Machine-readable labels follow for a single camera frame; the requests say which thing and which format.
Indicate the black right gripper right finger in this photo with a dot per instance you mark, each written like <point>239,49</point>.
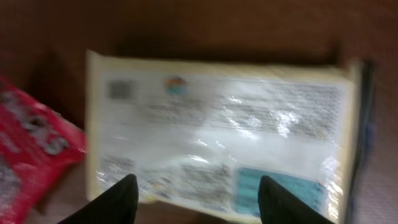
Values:
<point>279,206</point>

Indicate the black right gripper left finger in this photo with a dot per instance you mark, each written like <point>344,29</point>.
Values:
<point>117,205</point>

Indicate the red snack bag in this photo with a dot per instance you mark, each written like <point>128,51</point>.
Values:
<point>37,146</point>

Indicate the cream rice cracker bag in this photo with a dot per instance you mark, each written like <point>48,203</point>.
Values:
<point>201,135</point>

